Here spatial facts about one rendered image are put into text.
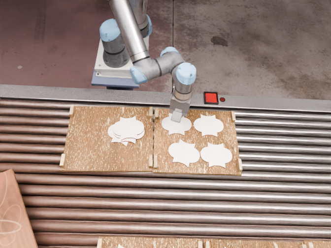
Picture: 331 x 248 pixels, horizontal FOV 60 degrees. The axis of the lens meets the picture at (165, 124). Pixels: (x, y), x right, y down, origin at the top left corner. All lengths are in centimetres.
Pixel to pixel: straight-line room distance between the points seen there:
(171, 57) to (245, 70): 198
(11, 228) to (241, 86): 233
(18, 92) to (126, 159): 70
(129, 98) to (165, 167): 44
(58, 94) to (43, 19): 206
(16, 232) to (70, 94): 73
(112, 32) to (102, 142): 54
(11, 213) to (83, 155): 37
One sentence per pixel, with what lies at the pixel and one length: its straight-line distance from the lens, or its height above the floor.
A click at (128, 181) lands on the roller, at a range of 131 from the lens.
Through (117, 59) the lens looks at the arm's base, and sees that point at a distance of 160.
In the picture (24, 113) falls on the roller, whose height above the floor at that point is 91.
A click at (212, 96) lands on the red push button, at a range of 157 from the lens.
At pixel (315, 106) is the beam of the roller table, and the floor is 92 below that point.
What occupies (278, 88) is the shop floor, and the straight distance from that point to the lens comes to 305.
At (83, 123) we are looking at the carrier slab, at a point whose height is 94.
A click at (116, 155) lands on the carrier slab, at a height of 94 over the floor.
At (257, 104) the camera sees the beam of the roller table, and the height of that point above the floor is 91.
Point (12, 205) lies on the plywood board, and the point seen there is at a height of 104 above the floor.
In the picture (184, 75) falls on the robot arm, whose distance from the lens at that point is 108.
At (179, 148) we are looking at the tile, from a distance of 135.
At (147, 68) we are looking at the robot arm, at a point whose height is 131.
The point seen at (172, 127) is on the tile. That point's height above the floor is 94.
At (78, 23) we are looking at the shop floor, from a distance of 344.
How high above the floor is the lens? 214
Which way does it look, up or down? 58 degrees down
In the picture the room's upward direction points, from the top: 7 degrees clockwise
